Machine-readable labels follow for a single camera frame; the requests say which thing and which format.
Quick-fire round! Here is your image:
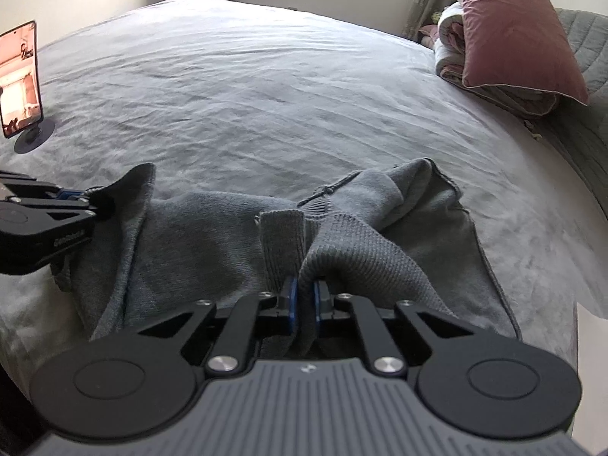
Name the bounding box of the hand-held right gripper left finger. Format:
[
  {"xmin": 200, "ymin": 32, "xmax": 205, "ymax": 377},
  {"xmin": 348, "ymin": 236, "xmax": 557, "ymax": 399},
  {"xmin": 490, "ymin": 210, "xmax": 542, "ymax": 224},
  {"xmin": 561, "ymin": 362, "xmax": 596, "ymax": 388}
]
[{"xmin": 135, "ymin": 278, "xmax": 300, "ymax": 376}]

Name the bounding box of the grey quilted headboard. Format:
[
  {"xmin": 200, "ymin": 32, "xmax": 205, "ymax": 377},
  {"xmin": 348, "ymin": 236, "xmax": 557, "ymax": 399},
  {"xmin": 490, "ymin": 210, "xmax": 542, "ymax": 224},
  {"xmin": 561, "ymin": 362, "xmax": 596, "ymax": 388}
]
[{"xmin": 537, "ymin": 8, "xmax": 608, "ymax": 229}]

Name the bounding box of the black round phone stand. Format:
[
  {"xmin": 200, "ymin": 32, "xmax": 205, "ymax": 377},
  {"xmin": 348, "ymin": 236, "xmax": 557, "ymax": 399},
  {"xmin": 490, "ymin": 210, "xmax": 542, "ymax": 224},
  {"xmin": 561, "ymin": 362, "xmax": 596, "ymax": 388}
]
[{"xmin": 13, "ymin": 119, "xmax": 56, "ymax": 155}]

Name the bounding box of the bed with grey sheet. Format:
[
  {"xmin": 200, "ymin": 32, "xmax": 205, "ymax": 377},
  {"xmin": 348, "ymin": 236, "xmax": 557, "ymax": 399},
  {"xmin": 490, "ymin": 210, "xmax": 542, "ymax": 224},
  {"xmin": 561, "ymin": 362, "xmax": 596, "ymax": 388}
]
[{"xmin": 0, "ymin": 0, "xmax": 608, "ymax": 390}]

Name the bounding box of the grey knit sweater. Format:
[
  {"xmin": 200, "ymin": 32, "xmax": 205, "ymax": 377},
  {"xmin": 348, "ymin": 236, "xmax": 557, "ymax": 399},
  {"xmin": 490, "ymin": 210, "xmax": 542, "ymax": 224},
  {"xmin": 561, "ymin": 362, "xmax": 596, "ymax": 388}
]
[{"xmin": 50, "ymin": 157, "xmax": 523, "ymax": 362}]

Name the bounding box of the smartphone with lit screen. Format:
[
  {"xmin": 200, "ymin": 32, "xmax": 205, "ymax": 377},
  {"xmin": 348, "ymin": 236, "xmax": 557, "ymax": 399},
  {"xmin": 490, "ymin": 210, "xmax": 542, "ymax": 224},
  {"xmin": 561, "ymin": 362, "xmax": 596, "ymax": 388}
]
[{"xmin": 0, "ymin": 20, "xmax": 44, "ymax": 139}]

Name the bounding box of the pink pillow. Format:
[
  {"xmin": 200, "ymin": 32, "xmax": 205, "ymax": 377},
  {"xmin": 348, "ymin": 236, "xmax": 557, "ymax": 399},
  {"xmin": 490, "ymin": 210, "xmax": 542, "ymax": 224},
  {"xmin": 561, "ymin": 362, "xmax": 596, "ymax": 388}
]
[{"xmin": 450, "ymin": 0, "xmax": 591, "ymax": 106}]

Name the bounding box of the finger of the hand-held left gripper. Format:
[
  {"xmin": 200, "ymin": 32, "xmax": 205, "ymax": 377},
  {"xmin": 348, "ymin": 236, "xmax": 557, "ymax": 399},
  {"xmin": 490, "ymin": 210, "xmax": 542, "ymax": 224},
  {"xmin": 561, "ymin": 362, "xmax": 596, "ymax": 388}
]
[
  {"xmin": 0, "ymin": 169, "xmax": 85, "ymax": 200},
  {"xmin": 0, "ymin": 186, "xmax": 116, "ymax": 223}
]

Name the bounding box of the grey patterned curtain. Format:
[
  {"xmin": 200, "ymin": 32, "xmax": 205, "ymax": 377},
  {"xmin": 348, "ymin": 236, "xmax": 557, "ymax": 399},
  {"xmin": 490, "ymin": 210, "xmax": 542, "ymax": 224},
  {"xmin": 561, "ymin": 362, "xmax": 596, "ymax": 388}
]
[{"xmin": 401, "ymin": 0, "xmax": 457, "ymax": 43}]

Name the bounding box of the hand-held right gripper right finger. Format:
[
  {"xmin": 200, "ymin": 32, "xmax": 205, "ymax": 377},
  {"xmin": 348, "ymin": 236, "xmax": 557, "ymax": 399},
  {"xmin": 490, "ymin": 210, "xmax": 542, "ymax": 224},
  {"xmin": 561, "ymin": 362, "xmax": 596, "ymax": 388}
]
[{"xmin": 311, "ymin": 279, "xmax": 476, "ymax": 376}]

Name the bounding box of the folded white quilt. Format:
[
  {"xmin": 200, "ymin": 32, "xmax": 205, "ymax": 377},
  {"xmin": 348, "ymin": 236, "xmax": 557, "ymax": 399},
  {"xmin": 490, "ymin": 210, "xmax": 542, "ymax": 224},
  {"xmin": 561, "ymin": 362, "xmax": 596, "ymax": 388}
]
[
  {"xmin": 433, "ymin": 45, "xmax": 561, "ymax": 117},
  {"xmin": 436, "ymin": 1, "xmax": 471, "ymax": 53}
]

